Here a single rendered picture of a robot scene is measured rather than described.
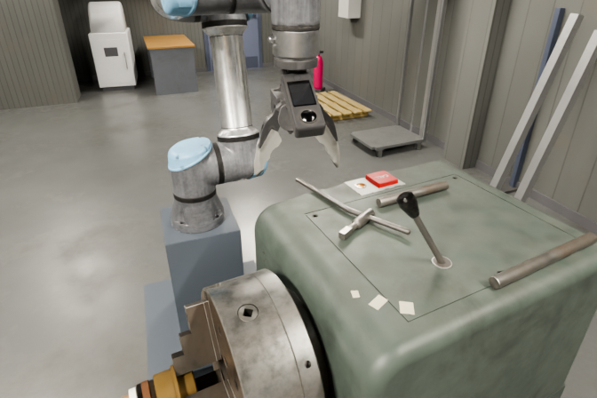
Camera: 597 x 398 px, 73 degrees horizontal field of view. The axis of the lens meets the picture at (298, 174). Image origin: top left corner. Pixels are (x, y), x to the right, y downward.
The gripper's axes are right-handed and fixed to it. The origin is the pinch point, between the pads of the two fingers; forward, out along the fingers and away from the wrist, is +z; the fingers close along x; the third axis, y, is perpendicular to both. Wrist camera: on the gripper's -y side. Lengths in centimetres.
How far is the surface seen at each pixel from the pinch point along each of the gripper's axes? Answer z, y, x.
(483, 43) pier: 22, 254, -225
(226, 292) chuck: 17.6, -7.9, 14.6
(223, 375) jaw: 35.9, -9.7, 16.8
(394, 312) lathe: 15.4, -20.6, -10.7
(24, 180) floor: 142, 321, 187
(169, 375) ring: 28.8, -13.1, 25.5
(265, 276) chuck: 17.9, -4.9, 7.4
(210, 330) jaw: 25.0, -8.6, 18.2
